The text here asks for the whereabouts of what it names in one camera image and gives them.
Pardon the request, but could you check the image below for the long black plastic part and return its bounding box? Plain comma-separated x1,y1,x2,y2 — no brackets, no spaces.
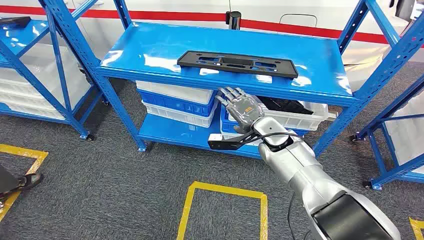
0,16,32,28
176,50,300,79

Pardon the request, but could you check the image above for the black plastic parts pile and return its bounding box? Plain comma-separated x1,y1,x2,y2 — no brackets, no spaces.
256,96,314,116

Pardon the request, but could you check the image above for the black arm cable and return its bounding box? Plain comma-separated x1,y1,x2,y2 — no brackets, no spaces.
243,131,312,240

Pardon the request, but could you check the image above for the yellow floor tape square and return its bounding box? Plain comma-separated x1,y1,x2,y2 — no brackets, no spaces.
409,216,424,240
176,181,269,240
0,144,49,223

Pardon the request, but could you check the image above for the person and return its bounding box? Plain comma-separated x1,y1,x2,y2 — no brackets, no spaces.
0,164,43,201

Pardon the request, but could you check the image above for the blue steel shelf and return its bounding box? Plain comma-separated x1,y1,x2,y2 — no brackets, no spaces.
0,6,110,142
38,0,424,160
349,74,424,191

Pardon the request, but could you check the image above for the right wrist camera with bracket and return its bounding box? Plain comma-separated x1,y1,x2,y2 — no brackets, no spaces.
207,130,263,152

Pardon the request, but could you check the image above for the chrome stanchion post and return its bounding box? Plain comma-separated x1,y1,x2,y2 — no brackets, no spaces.
225,10,242,31

